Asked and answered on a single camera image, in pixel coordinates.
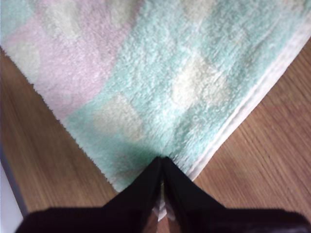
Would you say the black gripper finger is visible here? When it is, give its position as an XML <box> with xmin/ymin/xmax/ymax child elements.
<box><xmin>162</xmin><ymin>156</ymin><xmax>225</xmax><ymax>233</ymax></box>
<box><xmin>103</xmin><ymin>156</ymin><xmax>163</xmax><ymax>233</ymax></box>

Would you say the pale green pink tea towel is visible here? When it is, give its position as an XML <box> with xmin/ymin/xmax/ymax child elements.
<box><xmin>0</xmin><ymin>0</ymin><xmax>311</xmax><ymax>222</ymax></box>

